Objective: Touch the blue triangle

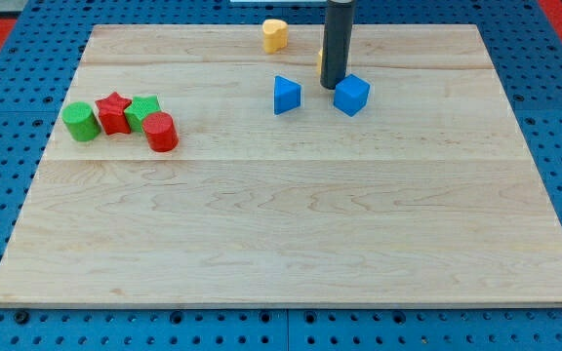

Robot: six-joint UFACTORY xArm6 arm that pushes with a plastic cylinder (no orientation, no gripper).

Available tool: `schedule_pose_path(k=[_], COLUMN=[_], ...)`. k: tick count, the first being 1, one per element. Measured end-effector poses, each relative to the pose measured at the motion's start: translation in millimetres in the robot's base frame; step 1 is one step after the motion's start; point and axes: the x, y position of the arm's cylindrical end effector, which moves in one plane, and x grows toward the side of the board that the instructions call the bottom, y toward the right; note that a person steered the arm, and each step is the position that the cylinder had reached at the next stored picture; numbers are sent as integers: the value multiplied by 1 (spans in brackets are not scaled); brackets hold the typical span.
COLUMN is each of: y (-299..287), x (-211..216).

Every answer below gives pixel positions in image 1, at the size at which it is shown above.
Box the blue triangle block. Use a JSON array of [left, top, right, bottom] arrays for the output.
[[273, 75, 301, 115]]

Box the light wooden board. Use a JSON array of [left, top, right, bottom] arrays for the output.
[[0, 24, 562, 309]]

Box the blue cube block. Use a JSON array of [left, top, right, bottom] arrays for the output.
[[334, 74, 371, 117]]

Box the red cylinder block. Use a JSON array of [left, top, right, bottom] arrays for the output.
[[142, 111, 179, 152]]

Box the yellow block behind effector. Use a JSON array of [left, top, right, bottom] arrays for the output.
[[316, 49, 323, 74]]

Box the yellow heart block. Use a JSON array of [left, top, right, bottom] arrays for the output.
[[261, 19, 289, 54]]

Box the green star block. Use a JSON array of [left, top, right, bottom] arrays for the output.
[[124, 96, 161, 132]]

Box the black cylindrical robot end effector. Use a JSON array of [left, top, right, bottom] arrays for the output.
[[320, 0, 356, 90]]

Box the red star block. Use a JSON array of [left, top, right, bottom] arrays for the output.
[[96, 92, 132, 135]]

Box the green cylinder block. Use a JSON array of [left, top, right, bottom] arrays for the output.
[[61, 101, 101, 142]]

